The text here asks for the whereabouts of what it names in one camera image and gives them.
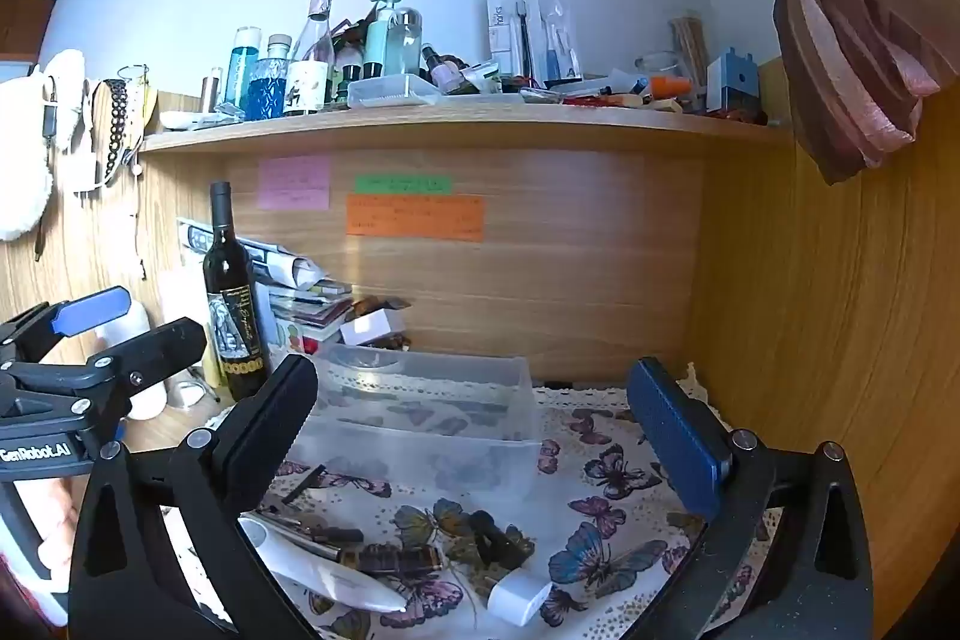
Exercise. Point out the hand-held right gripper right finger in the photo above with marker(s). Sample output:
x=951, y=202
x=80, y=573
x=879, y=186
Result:
x=675, y=437

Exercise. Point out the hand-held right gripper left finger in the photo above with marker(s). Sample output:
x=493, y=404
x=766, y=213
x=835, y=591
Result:
x=259, y=419

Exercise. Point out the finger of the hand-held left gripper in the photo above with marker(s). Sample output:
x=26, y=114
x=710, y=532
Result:
x=154, y=351
x=94, y=310

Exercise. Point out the thin black stick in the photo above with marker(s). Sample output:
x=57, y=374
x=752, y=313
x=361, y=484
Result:
x=304, y=484

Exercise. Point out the silver black pen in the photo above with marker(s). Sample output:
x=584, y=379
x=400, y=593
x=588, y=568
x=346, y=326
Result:
x=307, y=526

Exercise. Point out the clear plastic storage container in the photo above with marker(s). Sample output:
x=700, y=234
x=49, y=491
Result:
x=420, y=407

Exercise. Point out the white handheld electric device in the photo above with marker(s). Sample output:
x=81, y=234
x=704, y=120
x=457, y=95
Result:
x=322, y=576

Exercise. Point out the amber hair clip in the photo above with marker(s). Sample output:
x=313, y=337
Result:
x=394, y=559

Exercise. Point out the black hair clip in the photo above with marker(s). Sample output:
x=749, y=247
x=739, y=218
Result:
x=495, y=539

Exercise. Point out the person's left hand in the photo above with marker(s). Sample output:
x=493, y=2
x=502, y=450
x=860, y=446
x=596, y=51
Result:
x=56, y=535

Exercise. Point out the white mug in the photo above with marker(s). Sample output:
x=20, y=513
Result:
x=146, y=396

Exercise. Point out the white paper note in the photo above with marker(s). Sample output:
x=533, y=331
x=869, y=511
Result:
x=180, y=302

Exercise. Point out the dark wine bottle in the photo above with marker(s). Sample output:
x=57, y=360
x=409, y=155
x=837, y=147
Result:
x=234, y=310

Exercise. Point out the butterfly print tablecloth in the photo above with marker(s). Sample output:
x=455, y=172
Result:
x=600, y=535

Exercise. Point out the stack of books and magazines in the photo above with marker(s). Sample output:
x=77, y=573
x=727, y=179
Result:
x=300, y=291

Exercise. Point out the small white card box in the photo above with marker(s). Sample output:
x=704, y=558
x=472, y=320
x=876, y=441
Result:
x=369, y=326

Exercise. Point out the white fluffy cloth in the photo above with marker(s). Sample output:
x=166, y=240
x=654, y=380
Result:
x=30, y=160

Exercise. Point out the black lace band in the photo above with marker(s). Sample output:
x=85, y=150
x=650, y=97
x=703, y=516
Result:
x=115, y=123

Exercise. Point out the white shallow dish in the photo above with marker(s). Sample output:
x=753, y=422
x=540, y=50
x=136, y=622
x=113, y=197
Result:
x=184, y=120

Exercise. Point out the pink sticky note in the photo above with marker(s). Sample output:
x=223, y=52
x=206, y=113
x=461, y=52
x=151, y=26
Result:
x=294, y=181

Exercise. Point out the silver metal tube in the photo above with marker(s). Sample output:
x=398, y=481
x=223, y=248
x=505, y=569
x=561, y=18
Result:
x=211, y=96

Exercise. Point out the orange sticky note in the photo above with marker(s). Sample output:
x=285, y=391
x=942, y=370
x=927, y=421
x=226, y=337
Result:
x=414, y=217

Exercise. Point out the green sticky note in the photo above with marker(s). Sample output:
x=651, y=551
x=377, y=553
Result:
x=403, y=184

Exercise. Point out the tall blue liquid bottle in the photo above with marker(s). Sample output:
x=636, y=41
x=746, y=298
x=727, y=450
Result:
x=241, y=70

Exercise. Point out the round blue liquid bottle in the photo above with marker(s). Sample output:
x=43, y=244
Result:
x=268, y=85

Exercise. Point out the clear glass liquor bottle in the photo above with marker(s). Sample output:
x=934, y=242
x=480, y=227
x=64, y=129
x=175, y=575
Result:
x=312, y=63

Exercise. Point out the clear plastic tray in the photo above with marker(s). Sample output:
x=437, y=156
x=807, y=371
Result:
x=394, y=91

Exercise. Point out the blue pencil sharpener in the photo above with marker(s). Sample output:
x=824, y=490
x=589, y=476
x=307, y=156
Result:
x=733, y=84

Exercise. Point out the clear glass cup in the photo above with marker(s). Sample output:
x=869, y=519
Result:
x=660, y=72

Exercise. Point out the wooden shelf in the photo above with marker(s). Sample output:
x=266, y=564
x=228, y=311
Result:
x=480, y=124

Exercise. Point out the green pump bottle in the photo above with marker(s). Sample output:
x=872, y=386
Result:
x=381, y=40

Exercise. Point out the bundle of wooden sticks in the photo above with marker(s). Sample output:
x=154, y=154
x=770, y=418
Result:
x=690, y=48

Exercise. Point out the nail polish bottle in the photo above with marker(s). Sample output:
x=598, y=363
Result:
x=444, y=74

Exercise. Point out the toothbrush package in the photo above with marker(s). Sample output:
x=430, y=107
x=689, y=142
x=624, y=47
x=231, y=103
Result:
x=532, y=36

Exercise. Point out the pink curtain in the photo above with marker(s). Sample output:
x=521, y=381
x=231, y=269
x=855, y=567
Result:
x=855, y=25

